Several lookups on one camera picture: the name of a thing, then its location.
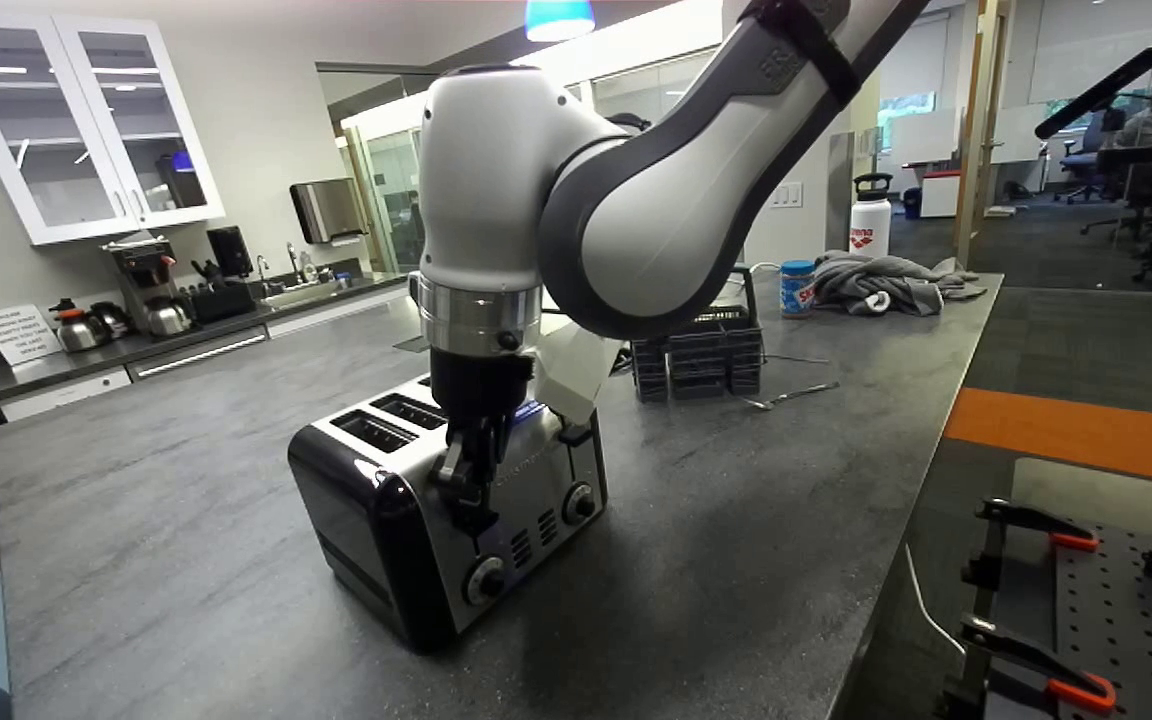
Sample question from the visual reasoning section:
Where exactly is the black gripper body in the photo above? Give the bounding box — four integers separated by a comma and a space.
424, 342, 534, 463

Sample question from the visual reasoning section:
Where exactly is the chrome black four-slot toaster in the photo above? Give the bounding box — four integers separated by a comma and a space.
282, 371, 610, 661

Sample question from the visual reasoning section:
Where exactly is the steel paper towel dispenser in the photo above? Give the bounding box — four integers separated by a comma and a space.
282, 173, 366, 248

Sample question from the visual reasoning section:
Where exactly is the black countertop appliance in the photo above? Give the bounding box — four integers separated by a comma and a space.
204, 224, 258, 284

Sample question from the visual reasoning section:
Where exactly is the thin metal rod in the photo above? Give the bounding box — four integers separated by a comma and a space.
743, 378, 843, 416

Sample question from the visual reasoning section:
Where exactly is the blue container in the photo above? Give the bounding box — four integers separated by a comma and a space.
780, 254, 821, 321

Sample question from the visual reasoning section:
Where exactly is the black silver coffee maker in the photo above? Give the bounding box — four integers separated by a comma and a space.
94, 230, 195, 339

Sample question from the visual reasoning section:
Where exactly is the blue pendant lamp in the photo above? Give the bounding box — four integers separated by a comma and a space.
521, 0, 600, 45

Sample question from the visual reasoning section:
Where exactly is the dark coffee pot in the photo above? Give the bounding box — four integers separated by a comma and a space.
45, 294, 136, 360

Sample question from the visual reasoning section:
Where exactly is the grey crumpled cloth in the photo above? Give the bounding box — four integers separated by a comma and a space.
800, 248, 992, 325

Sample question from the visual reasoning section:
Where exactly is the white paper sign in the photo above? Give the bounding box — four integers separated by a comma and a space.
0, 298, 64, 378

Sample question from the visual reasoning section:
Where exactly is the black orange bar clamp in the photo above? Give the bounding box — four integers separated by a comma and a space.
934, 613, 1123, 720
959, 490, 1102, 592

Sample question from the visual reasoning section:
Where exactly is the orange floor mat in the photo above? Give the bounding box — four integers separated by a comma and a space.
943, 384, 1152, 495

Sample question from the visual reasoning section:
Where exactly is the black perforated board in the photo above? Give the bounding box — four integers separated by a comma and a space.
986, 525, 1152, 720

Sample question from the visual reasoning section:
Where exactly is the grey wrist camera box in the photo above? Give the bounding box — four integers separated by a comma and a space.
528, 312, 623, 430

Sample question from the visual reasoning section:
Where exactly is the black wire dish rack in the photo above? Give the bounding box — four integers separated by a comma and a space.
623, 262, 766, 406

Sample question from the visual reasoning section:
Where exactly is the white thin cable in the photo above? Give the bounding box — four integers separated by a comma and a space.
900, 541, 972, 661

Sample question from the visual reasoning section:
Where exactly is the white glass-door wall cabinet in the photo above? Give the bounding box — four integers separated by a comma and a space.
0, 11, 227, 250

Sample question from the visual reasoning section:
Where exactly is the wooden post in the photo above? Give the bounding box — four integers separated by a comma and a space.
951, 0, 1017, 273

